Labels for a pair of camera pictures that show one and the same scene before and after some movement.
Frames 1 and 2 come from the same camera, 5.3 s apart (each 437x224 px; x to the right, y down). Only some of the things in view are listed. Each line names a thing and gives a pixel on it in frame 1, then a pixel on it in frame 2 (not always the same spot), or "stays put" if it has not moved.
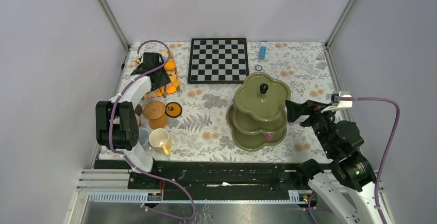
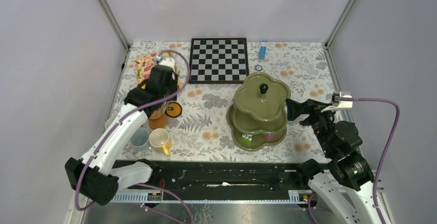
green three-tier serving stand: [257, 118] stays put
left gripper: [165, 79] → [174, 85]
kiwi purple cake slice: [269, 137] stays put
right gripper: [313, 108] stays put
